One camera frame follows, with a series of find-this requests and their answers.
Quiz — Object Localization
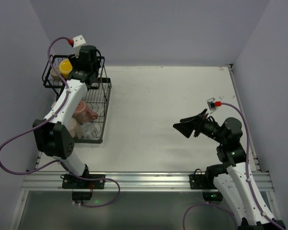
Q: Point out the pink speckled mug in rack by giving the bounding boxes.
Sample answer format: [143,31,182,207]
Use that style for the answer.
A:
[72,100,98,125]

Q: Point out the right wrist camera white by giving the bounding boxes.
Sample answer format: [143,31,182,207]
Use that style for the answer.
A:
[206,97,217,113]

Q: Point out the clear glass cup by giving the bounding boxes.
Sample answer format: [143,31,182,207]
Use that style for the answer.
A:
[81,122,98,140]

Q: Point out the yellow mug black handle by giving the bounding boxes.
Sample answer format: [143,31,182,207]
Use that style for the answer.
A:
[59,59,72,79]

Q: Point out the beige speckled ceramic cup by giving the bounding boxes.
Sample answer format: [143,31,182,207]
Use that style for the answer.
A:
[50,67,60,81]

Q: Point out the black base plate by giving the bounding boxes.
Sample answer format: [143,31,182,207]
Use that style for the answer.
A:
[189,168,216,190]
[60,174,105,190]

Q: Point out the black wire dish rack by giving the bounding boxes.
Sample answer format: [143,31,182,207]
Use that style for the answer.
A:
[42,56,112,144]

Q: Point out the aluminium mounting rail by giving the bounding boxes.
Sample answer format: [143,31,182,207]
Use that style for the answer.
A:
[21,171,275,192]

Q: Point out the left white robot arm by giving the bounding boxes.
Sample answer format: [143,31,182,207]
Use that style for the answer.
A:
[33,45,101,178]

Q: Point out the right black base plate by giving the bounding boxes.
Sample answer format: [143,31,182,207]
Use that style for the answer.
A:
[189,168,216,190]

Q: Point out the translucent pink plastic cup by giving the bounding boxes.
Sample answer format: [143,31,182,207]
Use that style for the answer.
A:
[68,118,78,138]

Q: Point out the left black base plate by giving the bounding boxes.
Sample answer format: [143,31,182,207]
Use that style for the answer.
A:
[60,174,105,190]

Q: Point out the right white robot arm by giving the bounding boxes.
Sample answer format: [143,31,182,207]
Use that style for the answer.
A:
[173,110,286,230]

